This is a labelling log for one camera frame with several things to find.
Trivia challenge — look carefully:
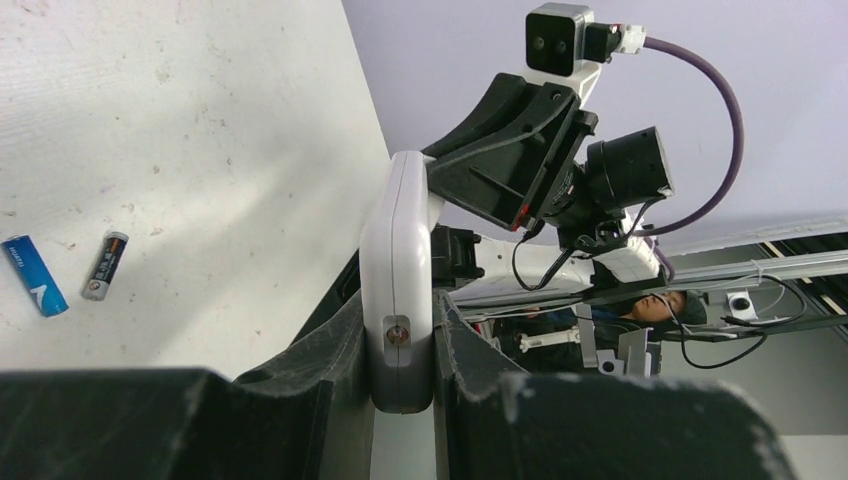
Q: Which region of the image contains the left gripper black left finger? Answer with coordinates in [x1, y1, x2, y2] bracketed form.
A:
[1, 297, 374, 479]

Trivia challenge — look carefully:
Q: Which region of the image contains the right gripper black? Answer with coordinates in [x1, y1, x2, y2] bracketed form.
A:
[423, 73, 600, 232]

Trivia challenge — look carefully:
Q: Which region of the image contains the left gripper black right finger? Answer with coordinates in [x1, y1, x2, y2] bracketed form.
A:
[433, 291, 796, 479]

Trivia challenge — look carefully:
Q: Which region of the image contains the white remote control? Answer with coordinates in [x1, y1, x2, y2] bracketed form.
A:
[359, 151, 441, 414]

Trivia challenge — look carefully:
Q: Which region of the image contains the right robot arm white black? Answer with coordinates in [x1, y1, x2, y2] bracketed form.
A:
[424, 73, 673, 299]

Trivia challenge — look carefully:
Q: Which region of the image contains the person in background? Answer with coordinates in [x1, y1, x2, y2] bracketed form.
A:
[492, 291, 708, 373]

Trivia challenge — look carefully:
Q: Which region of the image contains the black orange battery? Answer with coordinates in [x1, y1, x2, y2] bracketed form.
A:
[80, 231, 129, 301]

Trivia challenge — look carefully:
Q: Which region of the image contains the blue battery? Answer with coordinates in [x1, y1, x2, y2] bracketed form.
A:
[2, 235, 69, 318]

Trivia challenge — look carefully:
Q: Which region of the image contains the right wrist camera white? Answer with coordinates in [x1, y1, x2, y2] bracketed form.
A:
[520, 2, 647, 107]

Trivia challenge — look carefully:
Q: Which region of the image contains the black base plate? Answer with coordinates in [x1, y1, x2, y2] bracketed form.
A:
[291, 251, 361, 344]

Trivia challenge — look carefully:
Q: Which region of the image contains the overhead camera on frame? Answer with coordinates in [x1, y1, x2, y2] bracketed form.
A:
[726, 290, 758, 321]

